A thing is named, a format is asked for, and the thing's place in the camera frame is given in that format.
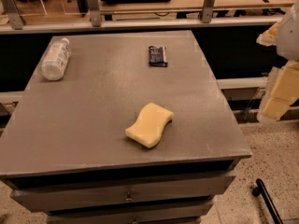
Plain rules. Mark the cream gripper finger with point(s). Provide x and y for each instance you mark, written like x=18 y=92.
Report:
x=282 y=91
x=269 y=37

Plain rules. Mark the yellow sponge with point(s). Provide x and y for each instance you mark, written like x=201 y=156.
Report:
x=149 y=125

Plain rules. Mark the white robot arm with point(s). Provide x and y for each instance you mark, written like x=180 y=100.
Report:
x=288 y=36

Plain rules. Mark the clear plastic water bottle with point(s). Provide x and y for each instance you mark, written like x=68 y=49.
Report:
x=56 y=60

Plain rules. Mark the black floor bar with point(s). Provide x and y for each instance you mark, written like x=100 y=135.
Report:
x=260 y=190

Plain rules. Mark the dark blue snack packet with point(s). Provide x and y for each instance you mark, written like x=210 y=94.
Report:
x=157 y=56

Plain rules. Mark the lower grey drawer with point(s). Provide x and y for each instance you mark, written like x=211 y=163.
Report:
x=143 y=213

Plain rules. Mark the grey drawer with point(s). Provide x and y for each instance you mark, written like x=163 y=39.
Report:
x=98 y=194
x=143 y=213

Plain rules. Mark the grey drawer cabinet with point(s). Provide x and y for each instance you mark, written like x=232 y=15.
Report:
x=73 y=131

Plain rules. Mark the upper grey drawer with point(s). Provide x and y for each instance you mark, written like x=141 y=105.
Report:
x=98 y=194

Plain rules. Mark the upper drawer metal knob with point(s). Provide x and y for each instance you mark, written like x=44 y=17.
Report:
x=128 y=198

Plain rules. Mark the drawer metal knob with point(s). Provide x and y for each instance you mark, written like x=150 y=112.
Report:
x=134 y=220
x=128 y=198

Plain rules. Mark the lower drawer metal knob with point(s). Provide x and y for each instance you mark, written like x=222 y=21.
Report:
x=134 y=220

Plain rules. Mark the clear acrylic box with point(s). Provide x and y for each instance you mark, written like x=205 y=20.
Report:
x=49 y=0

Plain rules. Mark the grey metal rail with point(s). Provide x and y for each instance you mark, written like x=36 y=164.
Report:
x=86 y=26

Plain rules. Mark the right metal bracket post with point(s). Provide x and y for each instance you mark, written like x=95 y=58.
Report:
x=207 y=11

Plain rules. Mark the metal bracket post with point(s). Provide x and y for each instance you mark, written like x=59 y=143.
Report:
x=14 y=16
x=207 y=11
x=95 y=15

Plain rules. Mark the middle metal bracket post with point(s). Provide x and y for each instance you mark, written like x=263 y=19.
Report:
x=95 y=15

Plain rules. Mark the left metal bracket post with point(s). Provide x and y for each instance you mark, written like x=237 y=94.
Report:
x=14 y=16

